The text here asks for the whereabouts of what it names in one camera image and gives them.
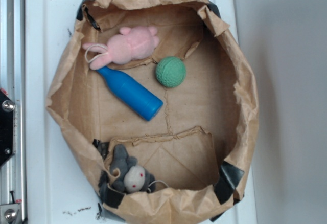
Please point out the blue plastic bottle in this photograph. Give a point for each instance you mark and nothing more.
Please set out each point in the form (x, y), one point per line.
(131, 92)

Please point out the aluminium frame rail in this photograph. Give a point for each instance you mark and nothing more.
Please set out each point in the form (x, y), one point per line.
(13, 176)

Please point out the brown paper bag bin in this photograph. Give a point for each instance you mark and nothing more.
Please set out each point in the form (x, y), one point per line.
(202, 140)

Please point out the gray plush animal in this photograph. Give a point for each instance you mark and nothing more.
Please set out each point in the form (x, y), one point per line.
(129, 176)

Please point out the pink plush bunny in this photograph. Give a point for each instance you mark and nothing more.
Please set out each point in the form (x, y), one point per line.
(130, 44)

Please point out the green rubber ball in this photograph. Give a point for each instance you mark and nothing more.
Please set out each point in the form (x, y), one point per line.
(170, 72)

